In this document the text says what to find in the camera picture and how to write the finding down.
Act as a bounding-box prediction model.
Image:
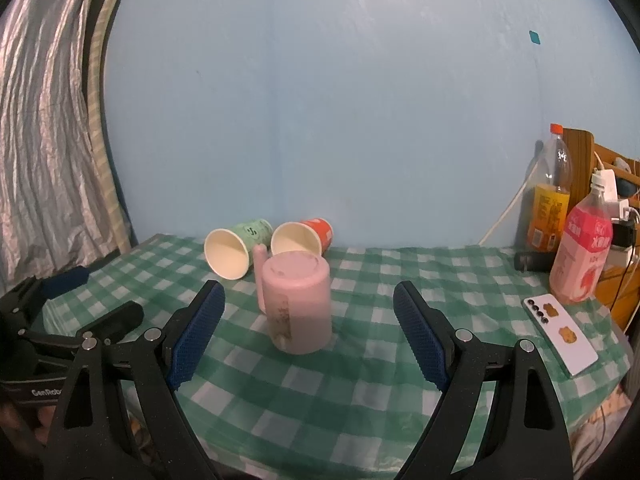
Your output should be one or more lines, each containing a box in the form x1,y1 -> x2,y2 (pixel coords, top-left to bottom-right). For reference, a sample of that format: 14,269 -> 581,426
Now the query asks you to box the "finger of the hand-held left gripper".
75,301 -> 146,347
40,265 -> 92,303

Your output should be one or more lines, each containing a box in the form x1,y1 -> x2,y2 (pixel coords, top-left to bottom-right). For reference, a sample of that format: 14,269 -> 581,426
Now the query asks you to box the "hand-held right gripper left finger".
42,280 -> 226,480

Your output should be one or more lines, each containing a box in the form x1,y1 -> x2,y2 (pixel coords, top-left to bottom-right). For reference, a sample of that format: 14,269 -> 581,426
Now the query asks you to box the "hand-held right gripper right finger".
392,281 -> 573,480

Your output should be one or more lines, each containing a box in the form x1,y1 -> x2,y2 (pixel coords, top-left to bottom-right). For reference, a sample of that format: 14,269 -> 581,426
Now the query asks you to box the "pink mug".
252,244 -> 333,356

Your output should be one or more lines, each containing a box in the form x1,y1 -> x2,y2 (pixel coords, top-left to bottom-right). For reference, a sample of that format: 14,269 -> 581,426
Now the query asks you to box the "green paper cup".
204,218 -> 273,281

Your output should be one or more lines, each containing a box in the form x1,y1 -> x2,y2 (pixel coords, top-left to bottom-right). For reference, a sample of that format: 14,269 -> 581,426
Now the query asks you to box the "orange paper cup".
270,217 -> 334,261

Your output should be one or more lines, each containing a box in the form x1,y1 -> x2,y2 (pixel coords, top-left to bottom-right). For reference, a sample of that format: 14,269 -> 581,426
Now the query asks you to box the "green checkered tablecloth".
40,232 -> 633,480

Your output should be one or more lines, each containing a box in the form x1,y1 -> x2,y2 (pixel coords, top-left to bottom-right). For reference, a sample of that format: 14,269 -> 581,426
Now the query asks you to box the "white phone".
523,294 -> 599,378

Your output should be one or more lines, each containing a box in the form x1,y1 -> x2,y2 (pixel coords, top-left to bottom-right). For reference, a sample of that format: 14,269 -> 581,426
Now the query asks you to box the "silver curtain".
0,0 -> 133,296

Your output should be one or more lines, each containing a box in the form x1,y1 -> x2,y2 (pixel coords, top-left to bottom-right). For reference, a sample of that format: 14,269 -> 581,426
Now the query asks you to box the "beige patterned curtain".
85,0 -> 138,256

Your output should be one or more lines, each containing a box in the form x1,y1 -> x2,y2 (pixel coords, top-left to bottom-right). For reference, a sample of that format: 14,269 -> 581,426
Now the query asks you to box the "orange soda bottle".
526,123 -> 572,253

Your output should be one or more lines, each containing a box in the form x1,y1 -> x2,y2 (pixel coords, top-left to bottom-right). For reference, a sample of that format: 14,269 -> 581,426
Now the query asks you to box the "pink drink bottle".
549,174 -> 614,305

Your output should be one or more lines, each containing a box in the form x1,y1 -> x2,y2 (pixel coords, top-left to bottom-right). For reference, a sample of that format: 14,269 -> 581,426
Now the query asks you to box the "floral bedding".
570,375 -> 633,478

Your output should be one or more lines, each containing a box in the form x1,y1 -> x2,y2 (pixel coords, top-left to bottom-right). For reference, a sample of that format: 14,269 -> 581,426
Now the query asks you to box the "black power adapter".
610,220 -> 637,249

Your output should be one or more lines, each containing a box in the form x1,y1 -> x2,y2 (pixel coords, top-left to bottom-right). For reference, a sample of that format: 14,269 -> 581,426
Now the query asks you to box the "white charger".
592,169 -> 631,221

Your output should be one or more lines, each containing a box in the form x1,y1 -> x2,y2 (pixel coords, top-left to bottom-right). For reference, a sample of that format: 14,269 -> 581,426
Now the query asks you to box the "white cable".
479,157 -> 546,247

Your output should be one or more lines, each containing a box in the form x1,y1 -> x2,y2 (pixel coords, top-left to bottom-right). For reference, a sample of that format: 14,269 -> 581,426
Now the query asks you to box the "wooden bed frame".
562,128 -> 640,331

